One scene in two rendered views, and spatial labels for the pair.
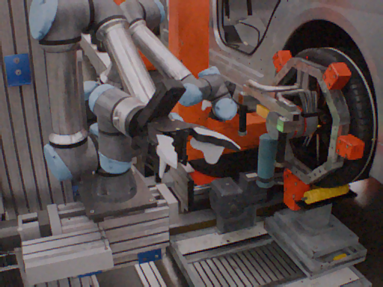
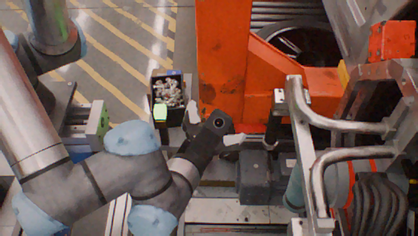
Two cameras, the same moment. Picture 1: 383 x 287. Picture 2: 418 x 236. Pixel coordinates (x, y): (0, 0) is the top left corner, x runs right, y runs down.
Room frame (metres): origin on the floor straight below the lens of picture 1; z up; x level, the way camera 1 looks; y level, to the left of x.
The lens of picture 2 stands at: (1.19, -0.29, 1.55)
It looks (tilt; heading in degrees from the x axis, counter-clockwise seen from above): 50 degrees down; 22
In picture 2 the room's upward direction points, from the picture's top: straight up
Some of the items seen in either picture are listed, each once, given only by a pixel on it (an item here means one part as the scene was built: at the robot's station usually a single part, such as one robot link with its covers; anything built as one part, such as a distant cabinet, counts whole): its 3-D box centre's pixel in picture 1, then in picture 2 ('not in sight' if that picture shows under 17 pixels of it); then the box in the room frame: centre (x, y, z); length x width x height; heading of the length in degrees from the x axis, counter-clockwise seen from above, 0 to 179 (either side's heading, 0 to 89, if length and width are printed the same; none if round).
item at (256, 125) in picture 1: (245, 116); (313, 78); (2.18, -0.30, 0.69); 0.52 x 0.17 x 0.35; 111
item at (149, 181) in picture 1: (147, 168); (170, 108); (2.05, 0.24, 0.44); 0.43 x 0.17 x 0.03; 21
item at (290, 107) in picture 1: (298, 90); (367, 174); (1.58, -0.44, 1.03); 0.19 x 0.18 x 0.11; 111
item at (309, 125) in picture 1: (292, 122); (350, 178); (1.69, -0.45, 0.85); 0.21 x 0.14 x 0.14; 111
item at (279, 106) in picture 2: (249, 97); (290, 101); (1.80, -0.26, 0.93); 0.09 x 0.05 x 0.05; 111
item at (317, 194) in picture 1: (327, 192); not in sight; (1.64, -0.65, 0.51); 0.29 x 0.06 x 0.06; 111
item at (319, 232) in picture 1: (318, 209); not in sight; (1.77, -0.67, 0.32); 0.40 x 0.30 x 0.28; 21
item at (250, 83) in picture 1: (274, 78); (342, 93); (1.76, -0.37, 1.03); 0.19 x 0.18 x 0.11; 111
